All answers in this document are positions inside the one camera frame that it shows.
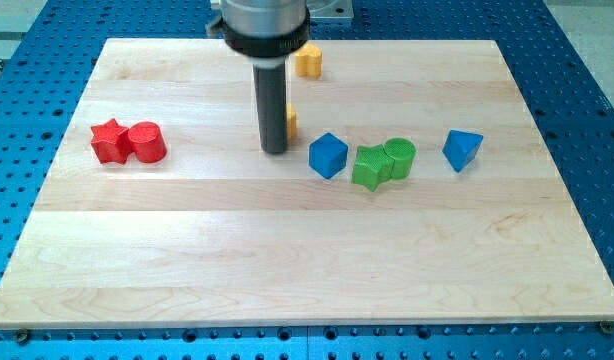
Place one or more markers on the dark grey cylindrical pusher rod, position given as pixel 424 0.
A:
pixel 270 93

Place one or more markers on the yellow hexagon block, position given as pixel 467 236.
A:
pixel 291 121

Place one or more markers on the yellow heart block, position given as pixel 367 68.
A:
pixel 308 61

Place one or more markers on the blue cube block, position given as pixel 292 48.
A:
pixel 328 155

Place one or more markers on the green star block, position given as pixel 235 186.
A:
pixel 372 167

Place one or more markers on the red cylinder block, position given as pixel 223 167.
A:
pixel 147 142

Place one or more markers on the green cylinder block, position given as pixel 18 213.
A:
pixel 402 151

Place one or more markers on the red star block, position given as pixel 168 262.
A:
pixel 110 142

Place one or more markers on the light wooden board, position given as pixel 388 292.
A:
pixel 218 233

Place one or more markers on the blue triangular prism block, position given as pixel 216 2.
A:
pixel 460 148

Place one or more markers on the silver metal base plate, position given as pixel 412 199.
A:
pixel 331 9

